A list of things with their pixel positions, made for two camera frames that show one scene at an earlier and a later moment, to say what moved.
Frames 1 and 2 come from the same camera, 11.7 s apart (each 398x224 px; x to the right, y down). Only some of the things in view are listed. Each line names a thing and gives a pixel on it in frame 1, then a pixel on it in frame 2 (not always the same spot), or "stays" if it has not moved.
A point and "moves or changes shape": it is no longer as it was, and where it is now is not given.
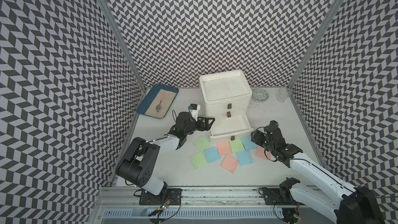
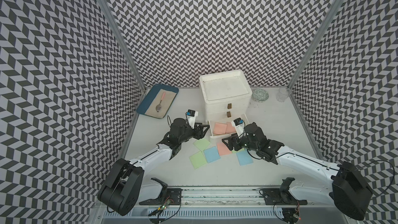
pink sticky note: x=260 y=152 moves or changes shape
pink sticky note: x=224 y=148 stays
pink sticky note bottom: x=229 y=163 -> x=219 y=128
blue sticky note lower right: x=244 y=157 stays
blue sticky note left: x=211 y=154 stays
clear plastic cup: x=283 y=94 stays
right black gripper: x=257 y=136 -> x=233 y=138
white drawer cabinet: x=227 y=94 stays
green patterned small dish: x=260 y=95 stays
